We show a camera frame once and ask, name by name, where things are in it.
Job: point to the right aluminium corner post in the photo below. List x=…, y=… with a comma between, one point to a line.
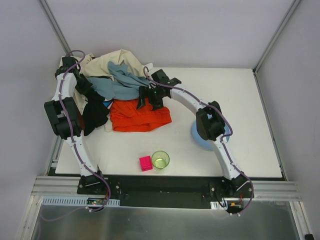
x=277, y=34

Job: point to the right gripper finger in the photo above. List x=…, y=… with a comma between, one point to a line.
x=143, y=94
x=157, y=106

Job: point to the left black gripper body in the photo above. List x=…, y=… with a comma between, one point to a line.
x=92, y=95

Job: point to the left aluminium corner post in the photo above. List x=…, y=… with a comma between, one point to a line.
x=54, y=25

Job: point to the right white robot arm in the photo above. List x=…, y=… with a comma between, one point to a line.
x=211, y=125

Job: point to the blue plastic plate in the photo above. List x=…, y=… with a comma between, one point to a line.
x=204, y=144

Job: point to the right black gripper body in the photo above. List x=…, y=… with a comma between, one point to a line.
x=149, y=96

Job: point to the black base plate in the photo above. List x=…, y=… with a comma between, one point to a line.
x=183, y=192

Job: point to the aluminium corner post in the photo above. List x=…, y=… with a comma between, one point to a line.
x=54, y=25
x=277, y=34

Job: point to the left white cable duct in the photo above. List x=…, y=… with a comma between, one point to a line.
x=74, y=201

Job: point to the beige cloth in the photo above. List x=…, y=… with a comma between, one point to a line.
x=98, y=66

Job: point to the right white cable duct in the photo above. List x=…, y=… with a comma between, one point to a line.
x=218, y=205

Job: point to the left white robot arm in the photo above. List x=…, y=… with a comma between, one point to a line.
x=75, y=110

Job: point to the pink plastic cube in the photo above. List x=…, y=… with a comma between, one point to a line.
x=145, y=163

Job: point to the blue-grey cloth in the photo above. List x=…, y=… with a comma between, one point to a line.
x=124, y=87

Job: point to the orange cloth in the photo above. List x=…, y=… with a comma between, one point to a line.
x=125, y=117

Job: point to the white cable duct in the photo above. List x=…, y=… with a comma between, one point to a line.
x=218, y=205
x=74, y=201

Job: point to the green transparent cup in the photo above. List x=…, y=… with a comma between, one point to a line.
x=160, y=159

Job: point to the black cloth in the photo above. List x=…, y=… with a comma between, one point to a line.
x=95, y=113

